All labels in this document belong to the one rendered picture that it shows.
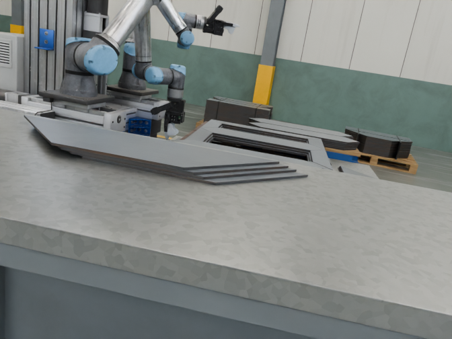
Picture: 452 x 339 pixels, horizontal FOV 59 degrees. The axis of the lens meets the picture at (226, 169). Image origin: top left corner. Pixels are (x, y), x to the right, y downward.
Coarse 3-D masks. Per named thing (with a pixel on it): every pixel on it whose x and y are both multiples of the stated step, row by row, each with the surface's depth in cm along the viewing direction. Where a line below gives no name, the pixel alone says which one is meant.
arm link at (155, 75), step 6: (150, 66) 183; (144, 72) 183; (150, 72) 177; (156, 72) 176; (162, 72) 178; (168, 72) 181; (150, 78) 177; (156, 78) 176; (162, 78) 178; (168, 78) 181; (156, 84) 180; (162, 84) 182; (168, 84) 184
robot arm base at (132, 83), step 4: (124, 72) 211; (128, 72) 210; (120, 76) 214; (124, 76) 211; (128, 76) 210; (132, 76) 210; (120, 80) 214; (124, 80) 211; (128, 80) 210; (132, 80) 210; (136, 80) 212; (140, 80) 213; (144, 80) 216; (120, 84) 212; (124, 84) 210; (128, 84) 210; (132, 84) 210; (136, 84) 213; (140, 84) 213; (144, 84) 215; (124, 88) 211; (128, 88) 211; (132, 88) 211; (136, 88) 212; (140, 88) 213; (144, 88) 215
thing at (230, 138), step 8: (232, 128) 260; (240, 128) 260; (248, 128) 259; (216, 136) 228; (224, 136) 228; (272, 136) 257; (280, 136) 256; (288, 136) 256; (240, 144) 227; (248, 144) 226; (256, 144) 226; (264, 144) 226; (272, 144) 225; (288, 152) 224; (296, 152) 223; (304, 152) 223; (328, 168) 190
